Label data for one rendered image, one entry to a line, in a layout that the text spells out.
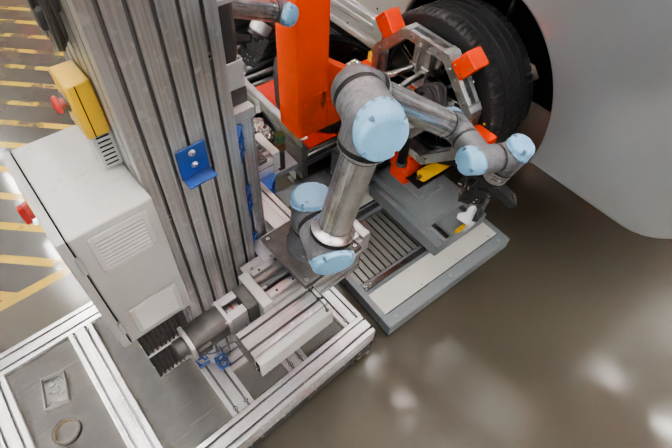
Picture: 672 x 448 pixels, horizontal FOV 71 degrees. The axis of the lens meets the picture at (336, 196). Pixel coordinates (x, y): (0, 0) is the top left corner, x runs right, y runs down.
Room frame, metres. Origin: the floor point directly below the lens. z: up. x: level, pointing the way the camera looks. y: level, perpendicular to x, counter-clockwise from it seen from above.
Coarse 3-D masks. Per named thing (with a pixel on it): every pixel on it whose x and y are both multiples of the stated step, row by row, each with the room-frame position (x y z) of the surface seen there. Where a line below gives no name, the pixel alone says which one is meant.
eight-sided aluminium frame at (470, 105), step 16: (400, 32) 1.65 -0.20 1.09; (416, 32) 1.61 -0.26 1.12; (432, 32) 1.61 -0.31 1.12; (384, 48) 1.71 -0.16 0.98; (432, 48) 1.53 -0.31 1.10; (448, 48) 1.51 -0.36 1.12; (384, 64) 1.76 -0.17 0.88; (448, 64) 1.46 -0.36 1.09; (464, 80) 1.45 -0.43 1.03; (464, 96) 1.39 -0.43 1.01; (464, 112) 1.37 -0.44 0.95; (480, 112) 1.39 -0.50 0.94; (416, 144) 1.56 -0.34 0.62; (416, 160) 1.49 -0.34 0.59; (432, 160) 1.44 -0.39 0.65; (448, 160) 1.38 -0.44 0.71
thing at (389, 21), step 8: (392, 8) 1.76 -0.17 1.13; (376, 16) 1.76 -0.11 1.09; (384, 16) 1.73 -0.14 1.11; (392, 16) 1.74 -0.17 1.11; (400, 16) 1.75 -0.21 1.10; (384, 24) 1.72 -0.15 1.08; (392, 24) 1.71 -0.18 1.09; (400, 24) 1.73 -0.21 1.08; (384, 32) 1.72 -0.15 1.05; (392, 32) 1.69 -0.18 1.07
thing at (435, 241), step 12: (372, 192) 1.70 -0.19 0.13; (384, 192) 1.69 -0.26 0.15; (384, 204) 1.62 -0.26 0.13; (396, 204) 1.61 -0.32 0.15; (396, 216) 1.55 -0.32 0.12; (408, 216) 1.54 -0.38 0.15; (456, 216) 1.56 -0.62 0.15; (408, 228) 1.48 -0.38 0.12; (420, 228) 1.46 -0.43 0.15; (432, 228) 1.45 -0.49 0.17; (444, 228) 1.47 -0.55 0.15; (456, 228) 1.48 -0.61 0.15; (420, 240) 1.42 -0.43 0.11; (432, 240) 1.40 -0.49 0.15; (444, 240) 1.38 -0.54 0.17; (456, 240) 1.44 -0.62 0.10; (432, 252) 1.35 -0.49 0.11
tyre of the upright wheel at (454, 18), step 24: (456, 0) 1.77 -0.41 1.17; (480, 0) 1.76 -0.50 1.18; (408, 24) 1.74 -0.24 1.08; (432, 24) 1.65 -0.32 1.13; (456, 24) 1.58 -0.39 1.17; (480, 24) 1.61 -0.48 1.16; (504, 24) 1.64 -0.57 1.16; (504, 48) 1.54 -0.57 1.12; (480, 72) 1.46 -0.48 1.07; (504, 72) 1.47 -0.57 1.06; (528, 72) 1.53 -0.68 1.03; (480, 96) 1.43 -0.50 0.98; (504, 96) 1.43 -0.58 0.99; (528, 96) 1.50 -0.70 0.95; (480, 120) 1.41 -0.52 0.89; (504, 120) 1.40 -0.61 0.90
